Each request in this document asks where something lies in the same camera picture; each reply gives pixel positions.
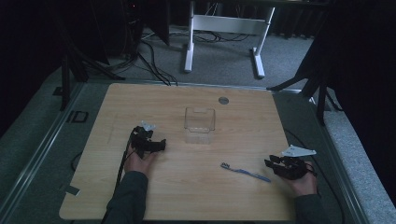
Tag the grey tape piece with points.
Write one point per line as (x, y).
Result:
(71, 189)

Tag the white desk frame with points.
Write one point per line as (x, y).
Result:
(229, 25)

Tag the metal floor rail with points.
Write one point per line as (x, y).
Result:
(342, 174)
(37, 149)

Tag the blue toothbrush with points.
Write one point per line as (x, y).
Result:
(246, 172)

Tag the grey table grommet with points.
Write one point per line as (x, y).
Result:
(223, 100)

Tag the clear plastic container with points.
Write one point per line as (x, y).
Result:
(199, 124)

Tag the person's right hand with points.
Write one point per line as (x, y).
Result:
(306, 183)

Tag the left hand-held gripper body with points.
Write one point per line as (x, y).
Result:
(141, 140)

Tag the black metal stand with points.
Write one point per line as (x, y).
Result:
(67, 77)
(320, 90)

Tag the person's left hand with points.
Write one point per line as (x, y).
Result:
(138, 163)

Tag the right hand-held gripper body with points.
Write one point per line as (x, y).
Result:
(294, 165)

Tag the black floor bracket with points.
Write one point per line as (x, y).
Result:
(77, 116)

